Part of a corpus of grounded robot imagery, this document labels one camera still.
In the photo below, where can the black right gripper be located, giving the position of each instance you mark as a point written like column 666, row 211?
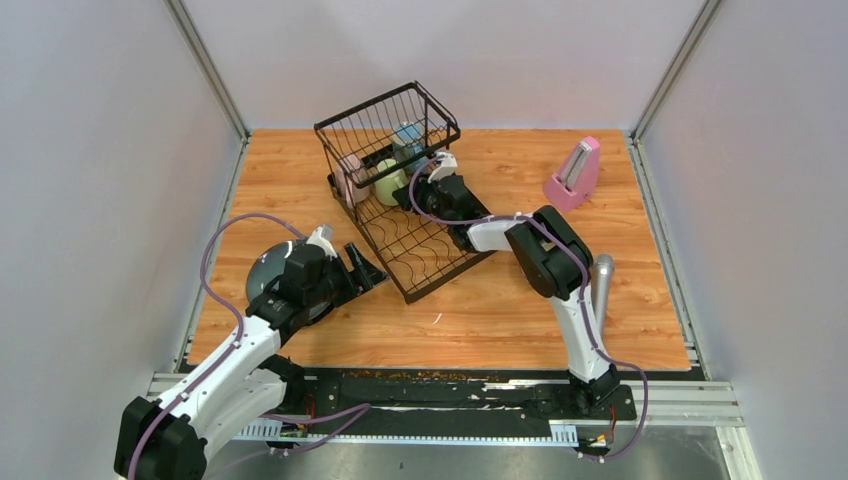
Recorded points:
column 422, row 188

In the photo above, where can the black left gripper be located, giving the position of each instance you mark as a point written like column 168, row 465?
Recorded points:
column 364, row 274

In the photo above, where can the light green mug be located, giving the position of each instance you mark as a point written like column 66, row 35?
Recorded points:
column 385, row 187

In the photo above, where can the blue butterfly mug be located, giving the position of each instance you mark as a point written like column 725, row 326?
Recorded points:
column 407, row 146

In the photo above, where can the pink ceramic mug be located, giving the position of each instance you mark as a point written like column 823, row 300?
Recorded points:
column 348, row 172

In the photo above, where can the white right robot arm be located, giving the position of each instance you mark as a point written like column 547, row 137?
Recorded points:
column 554, row 260

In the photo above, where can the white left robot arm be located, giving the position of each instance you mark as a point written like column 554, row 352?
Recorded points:
column 290, row 286

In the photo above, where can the blue-grey ceramic plate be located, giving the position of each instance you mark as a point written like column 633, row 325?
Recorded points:
column 268, row 265

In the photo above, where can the pink metronome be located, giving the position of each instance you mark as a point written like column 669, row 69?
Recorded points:
column 573, row 183

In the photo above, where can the silver microphone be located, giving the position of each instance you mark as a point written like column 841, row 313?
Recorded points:
column 601, row 282

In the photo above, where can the black wire dish rack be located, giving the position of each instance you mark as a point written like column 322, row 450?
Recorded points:
column 376, row 152

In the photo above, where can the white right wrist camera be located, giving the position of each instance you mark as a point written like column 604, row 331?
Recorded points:
column 445, row 165

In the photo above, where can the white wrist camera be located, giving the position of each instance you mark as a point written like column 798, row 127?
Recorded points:
column 445, row 165
column 322, row 237

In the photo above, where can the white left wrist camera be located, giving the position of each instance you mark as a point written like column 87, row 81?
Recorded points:
column 322, row 237

